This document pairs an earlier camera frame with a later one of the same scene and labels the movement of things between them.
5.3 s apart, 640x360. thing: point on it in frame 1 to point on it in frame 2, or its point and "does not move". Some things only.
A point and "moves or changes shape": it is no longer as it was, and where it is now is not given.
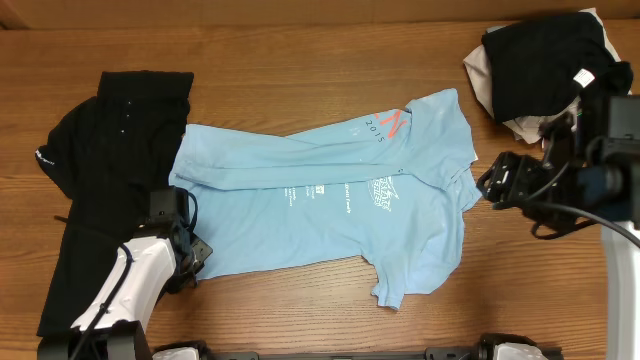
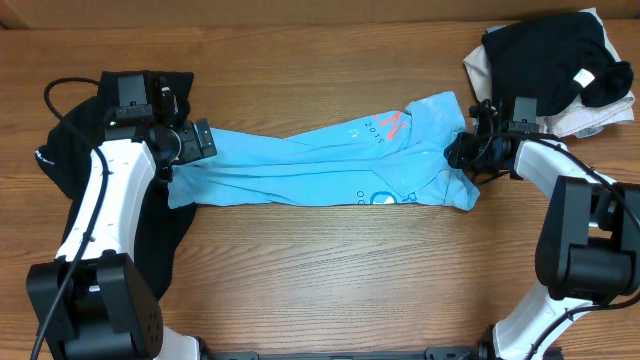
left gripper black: (198, 251) to (201, 141)
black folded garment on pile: (543, 66) does not move
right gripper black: (513, 178) to (464, 147)
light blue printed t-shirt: (391, 191) moves or changes shape
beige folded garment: (529, 128) does not move
